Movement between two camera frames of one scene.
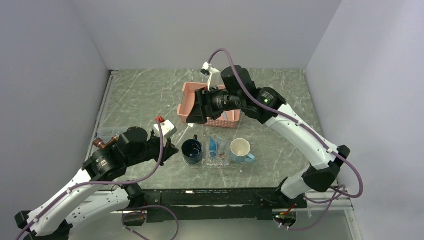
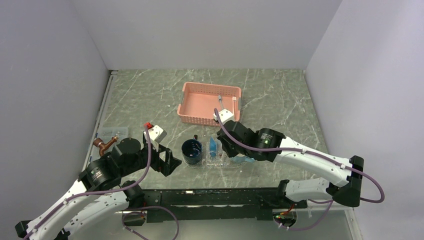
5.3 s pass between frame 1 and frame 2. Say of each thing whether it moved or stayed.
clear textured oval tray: stayed
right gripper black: moved
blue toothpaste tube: stayed
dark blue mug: stayed
